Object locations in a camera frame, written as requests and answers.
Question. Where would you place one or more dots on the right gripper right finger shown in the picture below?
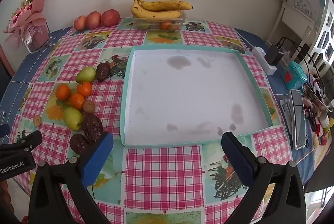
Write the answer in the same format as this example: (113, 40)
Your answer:
(287, 202)

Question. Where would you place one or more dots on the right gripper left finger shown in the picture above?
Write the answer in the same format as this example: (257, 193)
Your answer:
(47, 203)

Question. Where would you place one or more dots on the small tan longan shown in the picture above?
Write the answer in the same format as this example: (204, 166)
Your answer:
(37, 120)

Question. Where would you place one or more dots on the lowest dark dried date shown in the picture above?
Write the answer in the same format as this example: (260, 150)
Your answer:
(79, 144)

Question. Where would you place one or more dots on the green jujube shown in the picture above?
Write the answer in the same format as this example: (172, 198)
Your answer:
(73, 119)
(86, 74)

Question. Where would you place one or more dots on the large dark dried date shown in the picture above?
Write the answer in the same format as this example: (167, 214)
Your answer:
(92, 128)

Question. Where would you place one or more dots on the orange tangerine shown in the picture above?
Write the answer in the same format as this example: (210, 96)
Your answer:
(63, 92)

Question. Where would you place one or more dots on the brown walnut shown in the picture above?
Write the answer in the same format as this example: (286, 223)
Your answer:
(89, 107)

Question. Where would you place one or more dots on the silver remote control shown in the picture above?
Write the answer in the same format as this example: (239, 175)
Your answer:
(298, 119)

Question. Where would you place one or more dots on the teal tin box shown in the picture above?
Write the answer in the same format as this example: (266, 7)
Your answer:
(293, 76)

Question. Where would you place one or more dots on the pink flower bouquet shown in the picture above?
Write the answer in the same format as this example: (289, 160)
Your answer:
(28, 26)

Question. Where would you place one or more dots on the black power adapter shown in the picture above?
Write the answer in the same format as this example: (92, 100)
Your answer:
(274, 54)

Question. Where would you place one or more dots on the white power strip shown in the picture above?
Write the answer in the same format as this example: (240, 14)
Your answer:
(259, 54)

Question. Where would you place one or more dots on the white tray with teal rim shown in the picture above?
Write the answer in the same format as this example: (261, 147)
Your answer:
(176, 95)

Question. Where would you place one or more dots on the small left apple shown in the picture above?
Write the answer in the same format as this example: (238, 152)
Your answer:
(80, 23)

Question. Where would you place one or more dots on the middle red apple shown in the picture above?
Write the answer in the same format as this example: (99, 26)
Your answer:
(93, 20)

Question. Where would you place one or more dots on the red apple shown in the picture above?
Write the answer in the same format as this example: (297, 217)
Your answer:
(110, 18)
(93, 20)

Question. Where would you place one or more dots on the right red apple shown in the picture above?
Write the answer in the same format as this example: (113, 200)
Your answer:
(110, 18)

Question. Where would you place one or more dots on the lower banana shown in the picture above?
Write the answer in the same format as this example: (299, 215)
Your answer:
(140, 12)

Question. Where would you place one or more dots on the banana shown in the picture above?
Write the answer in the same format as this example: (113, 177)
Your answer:
(166, 5)
(140, 12)

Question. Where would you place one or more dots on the white wooden chair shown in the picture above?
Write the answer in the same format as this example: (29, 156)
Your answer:
(306, 18)

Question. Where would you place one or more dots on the clear plastic fruit container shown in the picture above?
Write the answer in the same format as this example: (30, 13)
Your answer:
(153, 25)

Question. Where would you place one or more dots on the tangerine inside container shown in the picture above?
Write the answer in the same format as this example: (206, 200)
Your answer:
(164, 26)

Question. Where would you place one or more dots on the upper banana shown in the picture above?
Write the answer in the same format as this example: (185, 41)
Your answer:
(166, 5)

